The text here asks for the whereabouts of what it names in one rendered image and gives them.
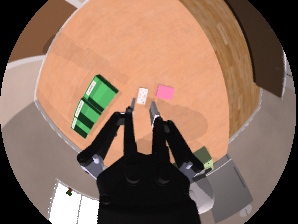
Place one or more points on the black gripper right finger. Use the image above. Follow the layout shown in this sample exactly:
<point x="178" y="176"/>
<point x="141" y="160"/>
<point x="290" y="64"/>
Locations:
<point x="164" y="131"/>

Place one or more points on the green three-compartment bin rack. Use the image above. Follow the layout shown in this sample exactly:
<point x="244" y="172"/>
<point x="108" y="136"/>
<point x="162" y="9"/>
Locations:
<point x="97" y="100"/>

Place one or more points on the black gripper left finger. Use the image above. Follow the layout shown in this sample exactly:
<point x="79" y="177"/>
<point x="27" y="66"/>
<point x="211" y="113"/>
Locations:
<point x="90" y="158"/>

